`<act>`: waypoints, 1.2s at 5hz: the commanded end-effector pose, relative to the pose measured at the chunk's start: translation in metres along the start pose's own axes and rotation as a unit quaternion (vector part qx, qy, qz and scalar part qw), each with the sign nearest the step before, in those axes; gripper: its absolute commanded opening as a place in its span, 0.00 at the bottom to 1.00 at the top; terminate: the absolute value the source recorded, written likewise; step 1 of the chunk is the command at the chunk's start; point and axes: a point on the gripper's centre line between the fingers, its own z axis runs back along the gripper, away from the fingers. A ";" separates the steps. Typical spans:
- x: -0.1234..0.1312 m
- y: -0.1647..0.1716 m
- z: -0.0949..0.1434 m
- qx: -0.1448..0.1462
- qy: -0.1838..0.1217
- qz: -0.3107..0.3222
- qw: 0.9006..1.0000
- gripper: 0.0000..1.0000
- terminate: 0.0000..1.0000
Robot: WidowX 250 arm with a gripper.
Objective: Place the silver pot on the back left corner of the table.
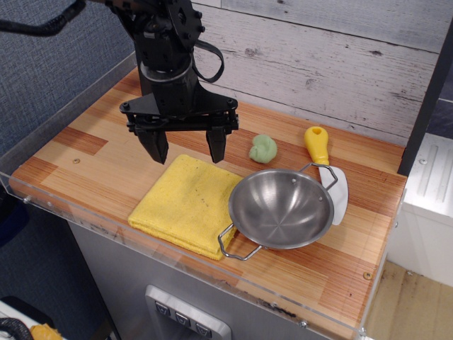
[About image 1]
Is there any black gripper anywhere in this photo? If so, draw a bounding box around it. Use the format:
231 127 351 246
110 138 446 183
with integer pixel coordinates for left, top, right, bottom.
120 64 239 164

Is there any stainless steel wok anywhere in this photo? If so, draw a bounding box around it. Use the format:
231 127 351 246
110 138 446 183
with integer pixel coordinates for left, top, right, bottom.
217 163 334 261

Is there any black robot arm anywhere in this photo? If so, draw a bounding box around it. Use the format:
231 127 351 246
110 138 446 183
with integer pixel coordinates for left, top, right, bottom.
104 1 239 164

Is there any yellow folded cloth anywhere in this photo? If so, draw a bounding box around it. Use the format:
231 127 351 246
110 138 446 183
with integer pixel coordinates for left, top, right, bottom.
128 154 242 261

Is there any green toy vegetable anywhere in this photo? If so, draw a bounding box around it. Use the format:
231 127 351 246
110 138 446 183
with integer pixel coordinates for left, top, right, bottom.
248 135 277 164

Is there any silver toy cabinet front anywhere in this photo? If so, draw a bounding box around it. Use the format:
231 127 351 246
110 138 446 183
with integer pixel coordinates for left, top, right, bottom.
70 223 366 339

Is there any yellow object bottom left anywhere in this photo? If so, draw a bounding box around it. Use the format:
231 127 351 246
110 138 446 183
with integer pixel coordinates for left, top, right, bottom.
30 324 64 340

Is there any white side cabinet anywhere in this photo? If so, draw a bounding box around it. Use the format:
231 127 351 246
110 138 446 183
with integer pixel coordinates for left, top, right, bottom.
387 133 452 286

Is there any yellow handled toy knife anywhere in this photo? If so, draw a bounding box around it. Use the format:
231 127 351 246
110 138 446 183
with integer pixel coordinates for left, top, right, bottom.
304 126 349 225

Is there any clear acrylic guard rail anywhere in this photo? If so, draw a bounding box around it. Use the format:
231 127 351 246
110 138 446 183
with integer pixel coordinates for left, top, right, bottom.
0 52 408 340

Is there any black cable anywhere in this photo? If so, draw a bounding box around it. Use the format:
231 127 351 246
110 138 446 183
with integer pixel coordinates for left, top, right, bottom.
0 0 87 38

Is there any dark vertical post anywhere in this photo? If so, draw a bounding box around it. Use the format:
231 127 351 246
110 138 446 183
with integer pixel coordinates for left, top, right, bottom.
397 21 452 176

